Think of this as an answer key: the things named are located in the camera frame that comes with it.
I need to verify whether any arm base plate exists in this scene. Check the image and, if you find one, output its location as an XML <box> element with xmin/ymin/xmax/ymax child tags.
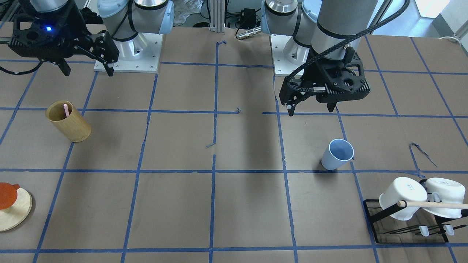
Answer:
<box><xmin>270</xmin><ymin>34</ymin><xmax>303</xmax><ymax>77</ymax></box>
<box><xmin>113</xmin><ymin>33</ymin><xmax>165</xmax><ymax>73</ymax></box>

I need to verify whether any bamboo cylinder holder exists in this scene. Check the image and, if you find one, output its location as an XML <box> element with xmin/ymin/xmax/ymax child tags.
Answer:
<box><xmin>45</xmin><ymin>100</ymin><xmax>92</xmax><ymax>142</ymax></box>

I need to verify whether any silver aluminium frame post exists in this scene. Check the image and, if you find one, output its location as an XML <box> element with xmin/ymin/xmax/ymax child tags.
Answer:
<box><xmin>207</xmin><ymin>0</ymin><xmax>227</xmax><ymax>34</ymax></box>

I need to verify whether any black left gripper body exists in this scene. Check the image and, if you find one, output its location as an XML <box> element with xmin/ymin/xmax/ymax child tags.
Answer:
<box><xmin>279</xmin><ymin>47</ymin><xmax>371</xmax><ymax>107</ymax></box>

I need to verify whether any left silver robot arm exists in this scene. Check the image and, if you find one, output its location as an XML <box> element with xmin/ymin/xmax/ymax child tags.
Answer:
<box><xmin>260</xmin><ymin>0</ymin><xmax>377</xmax><ymax>116</ymax></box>

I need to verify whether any black power adapter box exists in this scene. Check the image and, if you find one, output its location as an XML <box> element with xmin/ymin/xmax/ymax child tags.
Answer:
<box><xmin>239</xmin><ymin>8</ymin><xmax>256</xmax><ymax>29</ymax></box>

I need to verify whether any white mug on rack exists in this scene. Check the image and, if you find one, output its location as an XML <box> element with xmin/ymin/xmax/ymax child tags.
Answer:
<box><xmin>379</xmin><ymin>177</ymin><xmax>428</xmax><ymax>209</ymax></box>
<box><xmin>423</xmin><ymin>178</ymin><xmax>466</xmax><ymax>219</ymax></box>

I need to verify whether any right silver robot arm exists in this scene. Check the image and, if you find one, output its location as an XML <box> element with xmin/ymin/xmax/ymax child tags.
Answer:
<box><xmin>1</xmin><ymin>0</ymin><xmax>174</xmax><ymax>76</ymax></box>

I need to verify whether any round wooden board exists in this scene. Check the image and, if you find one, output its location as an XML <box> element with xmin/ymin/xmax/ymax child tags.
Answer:
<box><xmin>0</xmin><ymin>188</ymin><xmax>33</xmax><ymax>232</ymax></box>

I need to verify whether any light blue plastic cup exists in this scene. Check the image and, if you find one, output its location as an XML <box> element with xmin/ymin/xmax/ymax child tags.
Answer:
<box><xmin>321</xmin><ymin>138</ymin><xmax>355</xmax><ymax>170</ymax></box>

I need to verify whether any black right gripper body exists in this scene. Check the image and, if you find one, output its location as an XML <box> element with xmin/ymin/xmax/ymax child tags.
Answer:
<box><xmin>7</xmin><ymin>7</ymin><xmax>119</xmax><ymax>67</ymax></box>

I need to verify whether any orange red lid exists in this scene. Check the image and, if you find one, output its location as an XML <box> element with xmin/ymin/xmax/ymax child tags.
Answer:
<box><xmin>0</xmin><ymin>182</ymin><xmax>20</xmax><ymax>210</ymax></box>

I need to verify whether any silver cylindrical connector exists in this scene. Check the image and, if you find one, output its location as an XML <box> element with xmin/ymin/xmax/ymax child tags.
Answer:
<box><xmin>235</xmin><ymin>26</ymin><xmax>262</xmax><ymax>40</ymax></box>

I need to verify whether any pink chopstick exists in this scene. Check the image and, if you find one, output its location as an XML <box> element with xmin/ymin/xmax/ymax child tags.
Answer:
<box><xmin>63</xmin><ymin>103</ymin><xmax>70</xmax><ymax>118</ymax></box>

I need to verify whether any wooden rack rod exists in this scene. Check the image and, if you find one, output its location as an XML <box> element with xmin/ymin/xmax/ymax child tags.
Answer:
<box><xmin>396</xmin><ymin>200</ymin><xmax>468</xmax><ymax>210</ymax></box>

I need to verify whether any black cup drying rack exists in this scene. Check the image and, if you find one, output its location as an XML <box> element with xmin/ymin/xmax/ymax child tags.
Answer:
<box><xmin>364</xmin><ymin>179</ymin><xmax>467</xmax><ymax>244</ymax></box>

